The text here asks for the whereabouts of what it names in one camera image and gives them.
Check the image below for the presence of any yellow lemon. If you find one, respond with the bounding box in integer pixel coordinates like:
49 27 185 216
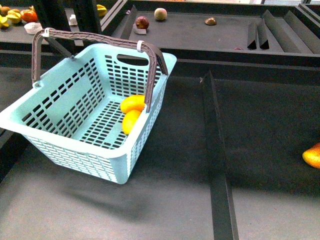
122 109 142 135

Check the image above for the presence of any light blue plastic basket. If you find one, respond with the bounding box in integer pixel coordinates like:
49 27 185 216
0 28 177 184

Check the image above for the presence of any red yellow mango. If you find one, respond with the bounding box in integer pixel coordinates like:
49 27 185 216
302 143 320 169

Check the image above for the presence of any red apple on tray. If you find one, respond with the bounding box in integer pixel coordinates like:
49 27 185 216
135 16 150 30

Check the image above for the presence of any pale green apple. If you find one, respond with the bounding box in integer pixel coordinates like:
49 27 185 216
154 7 168 21

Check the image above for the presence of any brown fruit on tray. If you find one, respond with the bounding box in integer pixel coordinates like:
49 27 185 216
204 17 217 26

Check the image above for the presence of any black triangular divider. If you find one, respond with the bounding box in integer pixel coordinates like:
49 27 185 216
257 19 270 50
246 21 258 50

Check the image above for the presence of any long black divider bar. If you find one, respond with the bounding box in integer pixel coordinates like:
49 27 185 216
200 71 239 240

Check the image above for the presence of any orange persimmon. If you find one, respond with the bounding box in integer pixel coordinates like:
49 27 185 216
20 9 38 23

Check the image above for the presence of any black shelf post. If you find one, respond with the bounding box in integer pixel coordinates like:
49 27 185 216
73 0 102 34

